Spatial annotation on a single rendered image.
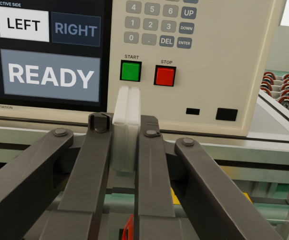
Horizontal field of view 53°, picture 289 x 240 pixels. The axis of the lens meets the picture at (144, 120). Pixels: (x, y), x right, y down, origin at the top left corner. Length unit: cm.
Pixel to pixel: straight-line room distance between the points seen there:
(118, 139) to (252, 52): 22
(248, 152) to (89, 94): 19
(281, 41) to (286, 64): 55
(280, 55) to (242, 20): 710
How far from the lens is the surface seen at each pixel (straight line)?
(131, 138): 15
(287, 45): 745
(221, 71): 33
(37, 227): 63
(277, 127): 43
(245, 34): 33
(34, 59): 34
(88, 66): 32
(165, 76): 32
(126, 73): 32
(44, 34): 33
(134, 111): 17
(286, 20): 733
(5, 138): 35
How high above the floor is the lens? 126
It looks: 23 degrees down
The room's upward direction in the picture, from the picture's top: 6 degrees clockwise
